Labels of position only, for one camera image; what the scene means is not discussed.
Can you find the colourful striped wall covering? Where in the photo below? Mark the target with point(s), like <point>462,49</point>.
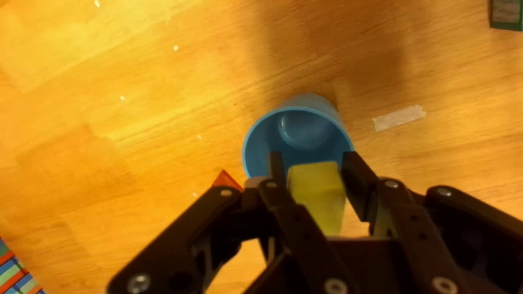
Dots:
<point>16,270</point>

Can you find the green block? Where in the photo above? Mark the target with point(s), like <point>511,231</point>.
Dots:
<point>507,13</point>

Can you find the yellow block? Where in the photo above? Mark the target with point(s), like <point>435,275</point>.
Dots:
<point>319,193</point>

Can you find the blue cup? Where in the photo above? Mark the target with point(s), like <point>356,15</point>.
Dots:
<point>296,133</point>

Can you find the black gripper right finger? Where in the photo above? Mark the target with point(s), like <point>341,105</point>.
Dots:
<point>425,223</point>

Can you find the clear tape strip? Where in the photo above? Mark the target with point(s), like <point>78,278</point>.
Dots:
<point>399,118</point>

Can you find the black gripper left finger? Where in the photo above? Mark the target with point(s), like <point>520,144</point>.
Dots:
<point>283,218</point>

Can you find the small orange triangular piece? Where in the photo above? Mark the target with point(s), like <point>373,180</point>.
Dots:
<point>227,180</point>

